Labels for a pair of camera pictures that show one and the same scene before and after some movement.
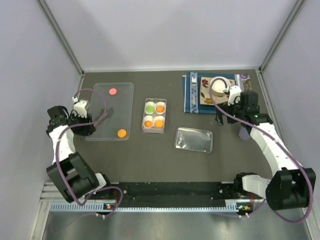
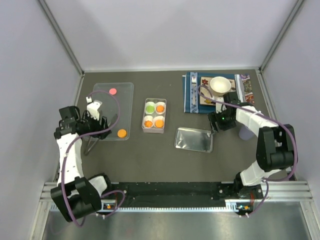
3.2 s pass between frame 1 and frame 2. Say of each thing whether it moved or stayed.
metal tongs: moved
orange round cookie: stayed
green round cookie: stayed
